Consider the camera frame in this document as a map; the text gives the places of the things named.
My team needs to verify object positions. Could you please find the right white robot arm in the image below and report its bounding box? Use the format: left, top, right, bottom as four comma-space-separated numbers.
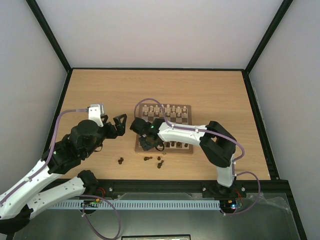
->
130, 117, 237, 196

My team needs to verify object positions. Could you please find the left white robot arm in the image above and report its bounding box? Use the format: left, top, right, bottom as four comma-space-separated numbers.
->
0, 114, 127, 224

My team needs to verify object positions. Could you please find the white chess king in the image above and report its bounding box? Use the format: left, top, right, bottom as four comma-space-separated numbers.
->
165, 104, 171, 113

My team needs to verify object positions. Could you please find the wooden chess board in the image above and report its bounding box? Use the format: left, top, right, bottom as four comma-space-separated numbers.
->
134, 103, 194, 155

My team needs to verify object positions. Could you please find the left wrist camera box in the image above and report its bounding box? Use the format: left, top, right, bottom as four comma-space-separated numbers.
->
88, 103, 105, 119

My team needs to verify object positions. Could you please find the white slotted cable duct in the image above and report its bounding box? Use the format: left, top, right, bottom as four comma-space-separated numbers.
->
51, 199, 221, 211

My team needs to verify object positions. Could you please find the black left frame post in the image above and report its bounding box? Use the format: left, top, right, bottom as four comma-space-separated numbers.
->
26, 0, 72, 73

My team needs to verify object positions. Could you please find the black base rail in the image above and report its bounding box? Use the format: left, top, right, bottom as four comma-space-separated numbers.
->
94, 179, 292, 200

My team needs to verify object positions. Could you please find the black corner frame post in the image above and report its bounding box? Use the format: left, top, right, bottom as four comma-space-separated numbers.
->
245, 0, 293, 75

